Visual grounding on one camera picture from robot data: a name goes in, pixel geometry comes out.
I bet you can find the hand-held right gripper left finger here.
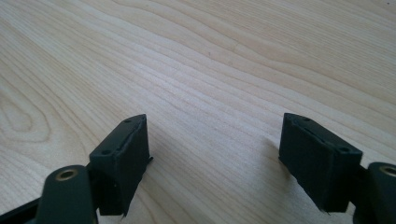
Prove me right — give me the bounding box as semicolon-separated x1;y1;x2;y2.
89;113;154;217

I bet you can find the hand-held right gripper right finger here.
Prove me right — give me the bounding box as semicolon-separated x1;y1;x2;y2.
277;112;364;215

